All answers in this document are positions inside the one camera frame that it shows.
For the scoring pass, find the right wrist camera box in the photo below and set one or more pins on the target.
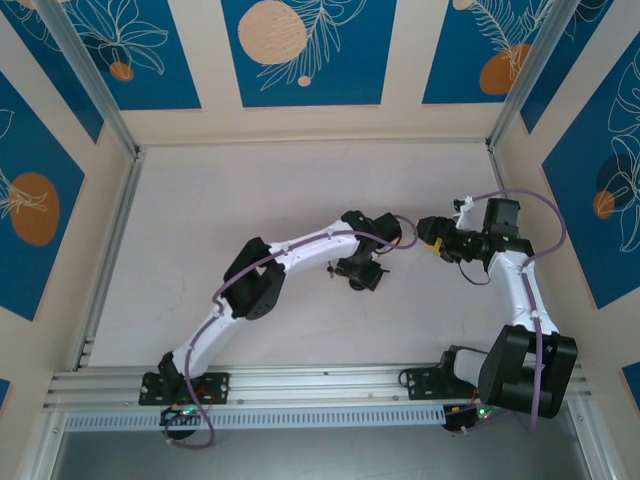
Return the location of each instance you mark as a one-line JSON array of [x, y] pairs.
[[467, 204]]

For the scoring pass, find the aluminium mounting beam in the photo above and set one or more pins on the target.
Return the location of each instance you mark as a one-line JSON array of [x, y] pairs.
[[320, 385]]

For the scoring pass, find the black round cap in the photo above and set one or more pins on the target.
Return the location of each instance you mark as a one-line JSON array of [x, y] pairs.
[[356, 288]]

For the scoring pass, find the grey metal panel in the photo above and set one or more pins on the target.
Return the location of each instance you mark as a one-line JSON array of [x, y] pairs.
[[320, 455]]

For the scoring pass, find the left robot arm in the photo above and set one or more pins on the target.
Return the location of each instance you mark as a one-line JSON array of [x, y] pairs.
[[320, 254]]

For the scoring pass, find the black screw left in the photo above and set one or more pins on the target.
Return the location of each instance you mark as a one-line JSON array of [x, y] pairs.
[[330, 270]]

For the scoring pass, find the aluminium table side rail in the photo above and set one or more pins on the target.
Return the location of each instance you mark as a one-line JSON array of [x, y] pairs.
[[120, 225], [502, 175]]

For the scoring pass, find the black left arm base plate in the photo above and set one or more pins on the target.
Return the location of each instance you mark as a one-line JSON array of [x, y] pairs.
[[217, 387]]

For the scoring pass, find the aluminium frame post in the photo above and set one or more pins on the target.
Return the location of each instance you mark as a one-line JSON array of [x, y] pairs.
[[40, 445], [592, 440], [529, 75], [101, 95]]

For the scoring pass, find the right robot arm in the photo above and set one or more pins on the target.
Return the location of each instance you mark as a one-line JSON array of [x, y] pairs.
[[505, 285]]

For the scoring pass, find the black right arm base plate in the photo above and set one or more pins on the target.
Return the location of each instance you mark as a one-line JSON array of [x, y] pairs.
[[420, 382]]

